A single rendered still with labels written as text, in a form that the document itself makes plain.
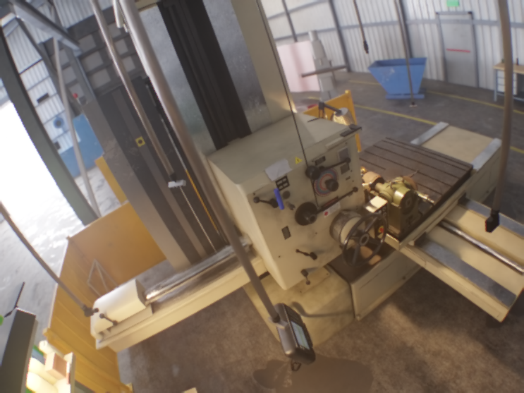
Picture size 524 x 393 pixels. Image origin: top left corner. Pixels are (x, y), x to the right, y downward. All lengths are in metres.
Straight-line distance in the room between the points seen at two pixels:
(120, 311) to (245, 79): 1.79
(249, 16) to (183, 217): 1.50
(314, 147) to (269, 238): 0.57
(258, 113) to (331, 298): 1.56
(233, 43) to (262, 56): 0.23
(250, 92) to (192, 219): 1.01
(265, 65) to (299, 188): 0.94
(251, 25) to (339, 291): 2.14
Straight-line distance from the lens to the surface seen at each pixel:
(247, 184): 1.45
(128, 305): 2.01
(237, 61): 1.99
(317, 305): 2.40
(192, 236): 2.22
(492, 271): 2.50
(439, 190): 2.69
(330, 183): 1.58
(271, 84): 2.10
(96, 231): 4.13
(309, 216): 1.59
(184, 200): 2.07
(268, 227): 1.57
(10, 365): 1.24
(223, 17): 2.00
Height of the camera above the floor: 2.58
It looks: 31 degrees down
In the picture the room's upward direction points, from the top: 21 degrees counter-clockwise
